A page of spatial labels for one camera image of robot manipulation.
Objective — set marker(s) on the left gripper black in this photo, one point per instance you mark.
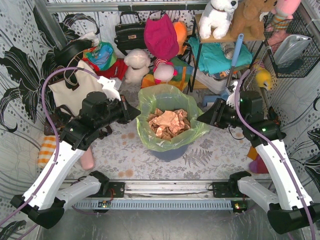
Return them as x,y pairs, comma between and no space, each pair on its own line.
125,110

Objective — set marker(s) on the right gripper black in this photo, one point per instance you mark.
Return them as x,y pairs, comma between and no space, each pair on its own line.
218,114

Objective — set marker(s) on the green trash bag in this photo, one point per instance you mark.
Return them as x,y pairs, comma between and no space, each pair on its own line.
167,97

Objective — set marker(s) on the blue trash bin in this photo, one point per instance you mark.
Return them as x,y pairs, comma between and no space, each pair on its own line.
170,155

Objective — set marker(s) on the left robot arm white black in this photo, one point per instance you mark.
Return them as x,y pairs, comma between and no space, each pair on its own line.
74,140

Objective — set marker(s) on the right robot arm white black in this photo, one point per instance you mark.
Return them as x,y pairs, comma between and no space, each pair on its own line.
267,139

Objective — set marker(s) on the rainbow striped bag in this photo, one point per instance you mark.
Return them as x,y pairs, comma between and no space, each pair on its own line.
180,81

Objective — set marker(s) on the cream canvas tote bag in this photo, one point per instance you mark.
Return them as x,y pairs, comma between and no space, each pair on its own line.
72,98

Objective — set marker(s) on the magenta cloth bag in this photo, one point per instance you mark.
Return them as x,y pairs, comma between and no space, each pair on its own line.
160,38

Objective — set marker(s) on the left white sneaker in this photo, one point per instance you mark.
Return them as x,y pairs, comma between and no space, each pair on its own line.
203,81

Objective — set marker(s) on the white sneaker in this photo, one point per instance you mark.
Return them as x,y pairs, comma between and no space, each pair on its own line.
235,77
203,81

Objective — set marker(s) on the right white sneaker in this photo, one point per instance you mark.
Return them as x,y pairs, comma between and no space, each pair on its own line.
235,77

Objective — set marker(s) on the graphic print shirt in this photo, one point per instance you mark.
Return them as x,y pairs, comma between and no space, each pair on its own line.
221,75

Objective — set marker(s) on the white sheep plush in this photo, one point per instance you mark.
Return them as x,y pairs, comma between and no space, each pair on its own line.
138,64

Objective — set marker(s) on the pink white plush doll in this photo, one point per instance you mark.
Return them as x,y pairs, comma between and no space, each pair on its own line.
163,71

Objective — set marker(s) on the teal folded cloth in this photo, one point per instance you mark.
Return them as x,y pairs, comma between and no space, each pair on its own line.
212,59

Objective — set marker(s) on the black orange toy figure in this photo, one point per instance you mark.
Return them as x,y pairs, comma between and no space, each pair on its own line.
272,115

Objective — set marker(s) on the yellow duck plush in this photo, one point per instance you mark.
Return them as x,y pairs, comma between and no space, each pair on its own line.
262,76

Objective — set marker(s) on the colourful printed cloth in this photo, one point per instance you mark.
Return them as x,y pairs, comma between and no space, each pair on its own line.
100,57

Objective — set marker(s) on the pink rolled cloth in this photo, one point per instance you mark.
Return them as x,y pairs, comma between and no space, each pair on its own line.
87,160

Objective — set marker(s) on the purple striped sock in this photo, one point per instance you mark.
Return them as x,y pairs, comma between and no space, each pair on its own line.
257,165

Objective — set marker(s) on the brown patterned sandal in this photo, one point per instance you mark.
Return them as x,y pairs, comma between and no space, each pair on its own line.
60,117

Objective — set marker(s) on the black leather handbag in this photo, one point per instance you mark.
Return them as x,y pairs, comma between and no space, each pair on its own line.
130,36

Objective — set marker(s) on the black hat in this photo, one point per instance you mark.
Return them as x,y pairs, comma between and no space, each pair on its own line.
64,56

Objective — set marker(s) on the orange checkered towel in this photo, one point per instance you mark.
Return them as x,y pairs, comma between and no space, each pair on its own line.
47,149

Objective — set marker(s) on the orange plush toy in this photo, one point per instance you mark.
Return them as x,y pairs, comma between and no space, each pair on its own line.
181,33

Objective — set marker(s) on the black metal wooden shelf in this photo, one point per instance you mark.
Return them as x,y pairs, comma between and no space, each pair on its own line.
247,36

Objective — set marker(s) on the brown teddy bear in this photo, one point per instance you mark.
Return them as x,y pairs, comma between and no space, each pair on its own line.
247,15

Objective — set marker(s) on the silver foil pouch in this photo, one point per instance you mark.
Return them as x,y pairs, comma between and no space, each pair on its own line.
291,48

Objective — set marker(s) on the white dog plush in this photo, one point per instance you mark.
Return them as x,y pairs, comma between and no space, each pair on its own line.
216,18

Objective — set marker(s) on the pink plush toy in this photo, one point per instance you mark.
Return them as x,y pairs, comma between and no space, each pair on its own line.
282,14

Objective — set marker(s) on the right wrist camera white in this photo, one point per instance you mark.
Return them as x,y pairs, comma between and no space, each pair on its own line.
231,94

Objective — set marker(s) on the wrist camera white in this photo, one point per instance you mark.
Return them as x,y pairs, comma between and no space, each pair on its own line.
110,87
231,94

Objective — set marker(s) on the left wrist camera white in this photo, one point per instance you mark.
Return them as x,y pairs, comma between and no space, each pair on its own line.
110,87

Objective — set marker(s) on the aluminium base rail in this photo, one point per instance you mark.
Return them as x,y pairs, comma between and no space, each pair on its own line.
165,190

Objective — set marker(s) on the black wire basket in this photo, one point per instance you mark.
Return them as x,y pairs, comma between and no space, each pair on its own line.
310,57

